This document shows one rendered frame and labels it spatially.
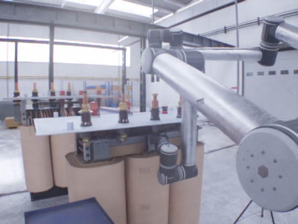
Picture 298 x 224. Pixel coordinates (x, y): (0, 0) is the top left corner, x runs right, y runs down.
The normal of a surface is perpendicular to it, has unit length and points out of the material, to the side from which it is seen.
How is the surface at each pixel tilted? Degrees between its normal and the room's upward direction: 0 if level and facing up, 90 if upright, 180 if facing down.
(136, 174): 90
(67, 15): 90
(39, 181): 90
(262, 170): 93
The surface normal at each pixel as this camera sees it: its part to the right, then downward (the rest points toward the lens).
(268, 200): -0.90, 0.18
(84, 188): -0.06, 0.09
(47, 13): 0.54, 0.07
